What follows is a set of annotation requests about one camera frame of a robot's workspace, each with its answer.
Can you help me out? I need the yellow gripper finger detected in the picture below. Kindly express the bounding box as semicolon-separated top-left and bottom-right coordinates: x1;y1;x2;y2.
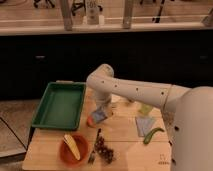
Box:
104;108;113;118

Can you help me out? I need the blue sponge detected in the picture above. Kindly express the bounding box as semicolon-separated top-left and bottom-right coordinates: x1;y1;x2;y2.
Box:
91;109;106;124

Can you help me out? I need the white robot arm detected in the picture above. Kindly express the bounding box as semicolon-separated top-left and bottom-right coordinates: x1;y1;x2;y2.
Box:
86;64;213;171

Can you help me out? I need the green plastic tray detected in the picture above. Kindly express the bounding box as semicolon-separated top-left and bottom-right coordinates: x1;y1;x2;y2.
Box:
31;82;86;131

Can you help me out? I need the white round container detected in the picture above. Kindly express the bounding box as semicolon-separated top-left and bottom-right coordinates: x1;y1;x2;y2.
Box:
111;95;121;103

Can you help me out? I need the green plastic cup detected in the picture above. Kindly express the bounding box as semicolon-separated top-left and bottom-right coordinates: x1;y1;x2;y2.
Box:
139;104;153;116

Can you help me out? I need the light blue cloth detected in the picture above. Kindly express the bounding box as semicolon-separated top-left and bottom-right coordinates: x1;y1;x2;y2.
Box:
135;116;155;137

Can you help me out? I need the dark grape bunch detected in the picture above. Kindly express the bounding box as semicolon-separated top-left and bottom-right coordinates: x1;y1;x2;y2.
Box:
95;136;114;164

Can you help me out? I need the green chili pepper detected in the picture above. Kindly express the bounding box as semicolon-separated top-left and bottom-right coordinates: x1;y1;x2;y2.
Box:
143;127;165;145

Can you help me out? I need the metal fork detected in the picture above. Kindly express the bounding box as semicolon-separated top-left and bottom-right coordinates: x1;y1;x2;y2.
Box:
88;128;101;164

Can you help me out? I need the yellow corn cob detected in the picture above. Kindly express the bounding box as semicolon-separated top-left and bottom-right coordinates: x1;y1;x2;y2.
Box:
64;134;81;160

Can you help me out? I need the orange bowl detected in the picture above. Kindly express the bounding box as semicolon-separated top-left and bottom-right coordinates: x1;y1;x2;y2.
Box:
59;134;89;168

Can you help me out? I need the wooden post right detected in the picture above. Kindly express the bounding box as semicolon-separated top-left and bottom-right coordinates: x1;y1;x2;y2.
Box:
122;0;134;29

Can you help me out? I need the wooden post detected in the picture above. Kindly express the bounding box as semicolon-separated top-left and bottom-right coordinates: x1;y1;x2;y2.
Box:
122;0;134;29
60;0;73;31

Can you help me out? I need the wooden post left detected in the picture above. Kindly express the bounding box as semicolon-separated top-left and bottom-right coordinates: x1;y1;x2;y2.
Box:
60;0;73;31

